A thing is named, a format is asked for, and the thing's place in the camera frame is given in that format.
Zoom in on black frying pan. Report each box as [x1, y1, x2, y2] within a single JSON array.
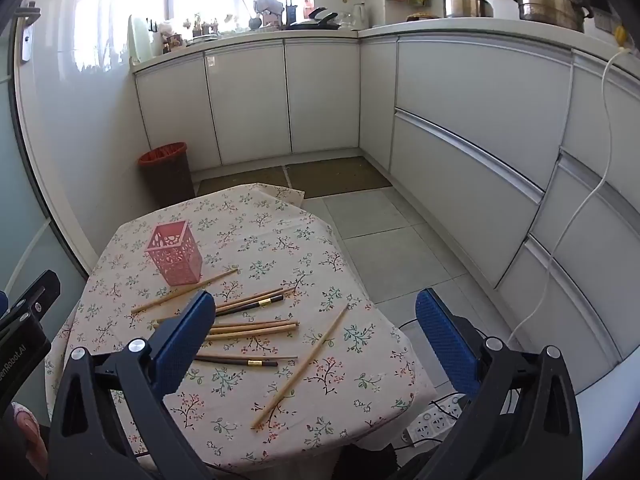
[[290, 7, 341, 29]]

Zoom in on dark chopstick gold band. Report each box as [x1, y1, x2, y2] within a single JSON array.
[[214, 295, 285, 317], [194, 355, 279, 367]]

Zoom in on olive floor mat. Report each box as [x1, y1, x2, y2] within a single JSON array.
[[284, 156, 393, 199], [192, 164, 291, 196]]

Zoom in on pink perforated chopstick holder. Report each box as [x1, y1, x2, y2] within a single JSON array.
[[144, 220, 204, 286]]

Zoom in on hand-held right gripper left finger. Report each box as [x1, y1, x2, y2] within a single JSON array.
[[46, 290, 217, 480]]

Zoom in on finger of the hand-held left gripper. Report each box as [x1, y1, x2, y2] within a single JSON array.
[[0, 270, 62, 333]]

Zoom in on brown trash bin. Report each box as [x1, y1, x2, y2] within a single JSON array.
[[138, 141, 196, 206]]

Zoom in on door handle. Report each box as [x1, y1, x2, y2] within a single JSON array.
[[20, 2, 40, 64]]

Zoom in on floral tablecloth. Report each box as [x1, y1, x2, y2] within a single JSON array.
[[44, 182, 436, 473]]

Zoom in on white drawer front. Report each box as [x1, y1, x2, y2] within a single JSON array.
[[389, 109, 547, 288], [394, 36, 574, 196]]

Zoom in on pale pink bag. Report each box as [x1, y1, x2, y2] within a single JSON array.
[[254, 0, 285, 26]]

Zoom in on pale green cutting board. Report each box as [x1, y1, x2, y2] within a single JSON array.
[[127, 14, 156, 63]]

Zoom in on narrow white cabinet door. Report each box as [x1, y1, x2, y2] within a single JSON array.
[[358, 37, 400, 172]]

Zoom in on person's left hand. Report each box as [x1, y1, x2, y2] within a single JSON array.
[[11, 403, 50, 479]]

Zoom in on white power strip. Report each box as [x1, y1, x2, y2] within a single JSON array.
[[405, 392, 468, 446]]

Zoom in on red trash bag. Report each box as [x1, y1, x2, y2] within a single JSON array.
[[138, 141, 189, 168]]

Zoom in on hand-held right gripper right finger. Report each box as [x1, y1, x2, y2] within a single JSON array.
[[399, 288, 585, 480]]

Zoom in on frosted glass door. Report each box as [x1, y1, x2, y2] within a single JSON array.
[[0, 0, 101, 311]]

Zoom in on white kitchen cabinets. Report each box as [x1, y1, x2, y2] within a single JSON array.
[[131, 16, 640, 83]]

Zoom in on white cable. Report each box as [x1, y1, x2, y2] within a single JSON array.
[[507, 47, 631, 348]]

